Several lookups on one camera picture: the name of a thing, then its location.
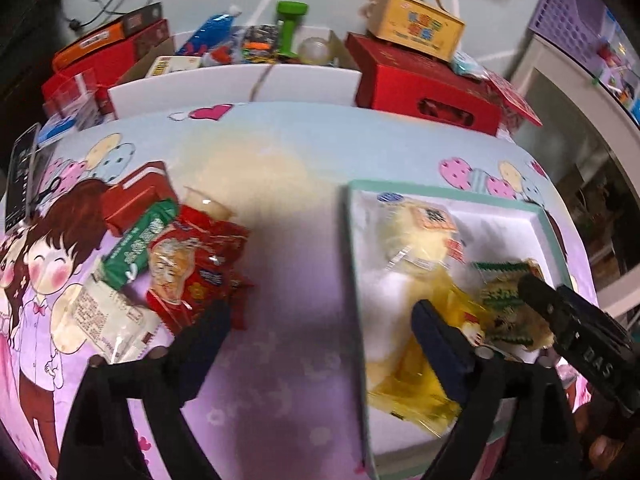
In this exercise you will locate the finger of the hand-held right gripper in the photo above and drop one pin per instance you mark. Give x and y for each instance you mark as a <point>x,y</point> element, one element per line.
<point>542,300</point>

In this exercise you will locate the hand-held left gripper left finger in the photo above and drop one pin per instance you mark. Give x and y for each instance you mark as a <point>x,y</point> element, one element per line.
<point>200,340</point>

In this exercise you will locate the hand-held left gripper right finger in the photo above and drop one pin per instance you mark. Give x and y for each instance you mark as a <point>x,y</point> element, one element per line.
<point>440,345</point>

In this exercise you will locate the green white snack packet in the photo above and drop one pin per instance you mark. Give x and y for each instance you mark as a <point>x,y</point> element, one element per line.
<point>500,300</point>

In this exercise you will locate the yellow clear snack packet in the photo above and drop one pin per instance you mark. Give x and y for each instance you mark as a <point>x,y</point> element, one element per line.
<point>400,380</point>

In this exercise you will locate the red snack packet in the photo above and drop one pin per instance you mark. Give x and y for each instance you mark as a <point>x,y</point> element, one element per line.
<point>200,270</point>

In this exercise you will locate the white tray with teal rim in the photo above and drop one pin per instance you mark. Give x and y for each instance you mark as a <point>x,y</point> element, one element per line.
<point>500,215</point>

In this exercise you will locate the green carton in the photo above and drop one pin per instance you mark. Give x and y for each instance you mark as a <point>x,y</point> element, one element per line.
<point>135,250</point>

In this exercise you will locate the round bread clear packet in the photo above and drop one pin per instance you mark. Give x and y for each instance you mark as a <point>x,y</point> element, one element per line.
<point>415,235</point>

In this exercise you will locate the pudding cup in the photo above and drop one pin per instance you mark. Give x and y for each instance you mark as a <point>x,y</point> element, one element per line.
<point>210,206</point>

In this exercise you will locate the red carton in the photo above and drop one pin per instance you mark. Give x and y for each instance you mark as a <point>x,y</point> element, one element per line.
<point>132,200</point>

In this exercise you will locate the person's right hand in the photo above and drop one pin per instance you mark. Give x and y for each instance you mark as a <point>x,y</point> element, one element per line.
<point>615,440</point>

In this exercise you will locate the printed cartoon blanket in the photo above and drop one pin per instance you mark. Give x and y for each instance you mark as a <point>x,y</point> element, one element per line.
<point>280,270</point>

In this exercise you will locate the black scissors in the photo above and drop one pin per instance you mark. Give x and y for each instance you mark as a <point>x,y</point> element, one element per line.
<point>47,190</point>

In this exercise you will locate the white shelf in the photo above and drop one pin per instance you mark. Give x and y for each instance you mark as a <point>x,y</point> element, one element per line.
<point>550,75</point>

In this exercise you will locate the black sparkly phone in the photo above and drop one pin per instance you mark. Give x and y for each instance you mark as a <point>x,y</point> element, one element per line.
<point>21,180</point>

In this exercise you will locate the light blue packet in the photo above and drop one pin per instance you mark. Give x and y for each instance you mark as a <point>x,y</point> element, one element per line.
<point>467,66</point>

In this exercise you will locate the white cardboard box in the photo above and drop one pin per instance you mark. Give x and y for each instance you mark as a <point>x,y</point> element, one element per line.
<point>200,90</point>

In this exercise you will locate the blue white tissue pack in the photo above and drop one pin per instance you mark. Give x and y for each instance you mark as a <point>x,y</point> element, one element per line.
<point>57,131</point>

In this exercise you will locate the red gift box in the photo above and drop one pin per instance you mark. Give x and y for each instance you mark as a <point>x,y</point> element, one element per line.
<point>400,75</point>

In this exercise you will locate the clear plastic box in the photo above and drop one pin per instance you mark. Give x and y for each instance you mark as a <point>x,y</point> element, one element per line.
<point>72,100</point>

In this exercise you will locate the small white printed box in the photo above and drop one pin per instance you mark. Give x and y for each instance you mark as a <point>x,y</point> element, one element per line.
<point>175,66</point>

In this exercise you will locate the purple plastic basket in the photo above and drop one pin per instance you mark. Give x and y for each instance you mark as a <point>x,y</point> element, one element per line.
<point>575,20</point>

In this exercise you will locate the red flat box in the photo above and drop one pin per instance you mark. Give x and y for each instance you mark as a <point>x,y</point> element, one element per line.
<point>115,57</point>

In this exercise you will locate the yellow carry box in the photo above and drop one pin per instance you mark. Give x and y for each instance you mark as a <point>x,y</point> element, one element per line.
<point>420,25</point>

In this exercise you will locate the colourful toy car pack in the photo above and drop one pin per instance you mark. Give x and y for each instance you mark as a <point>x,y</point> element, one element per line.
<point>260,42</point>

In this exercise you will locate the blue plastic bag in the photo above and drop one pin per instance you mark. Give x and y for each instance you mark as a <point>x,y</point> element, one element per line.
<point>210,32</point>

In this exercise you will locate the clear round container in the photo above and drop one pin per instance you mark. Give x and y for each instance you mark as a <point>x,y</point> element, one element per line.
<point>314,50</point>

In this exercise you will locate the orange black box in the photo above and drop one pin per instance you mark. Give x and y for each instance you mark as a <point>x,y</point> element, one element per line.
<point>100,35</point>

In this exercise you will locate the green dumbbell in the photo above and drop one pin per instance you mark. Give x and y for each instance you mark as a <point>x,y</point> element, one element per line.
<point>290,25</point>

